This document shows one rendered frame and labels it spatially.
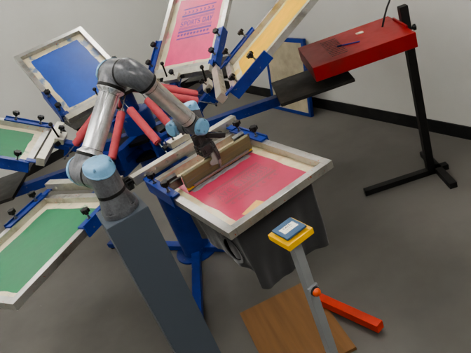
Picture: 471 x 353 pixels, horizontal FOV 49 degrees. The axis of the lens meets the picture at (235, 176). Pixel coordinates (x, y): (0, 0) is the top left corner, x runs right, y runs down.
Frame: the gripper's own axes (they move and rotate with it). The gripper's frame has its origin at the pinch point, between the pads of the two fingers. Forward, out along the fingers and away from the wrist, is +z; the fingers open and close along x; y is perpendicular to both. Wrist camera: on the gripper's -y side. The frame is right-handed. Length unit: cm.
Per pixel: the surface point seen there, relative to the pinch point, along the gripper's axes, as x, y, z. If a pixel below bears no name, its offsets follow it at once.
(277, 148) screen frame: 17.9, -24.7, 1.5
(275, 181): 35.3, -7.7, 4.8
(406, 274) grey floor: 46, -60, 101
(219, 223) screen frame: 43, 29, 0
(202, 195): 9.8, 18.4, 4.3
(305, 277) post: 72, 15, 26
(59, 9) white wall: -420, -71, -52
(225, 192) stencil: 19.4, 10.9, 4.4
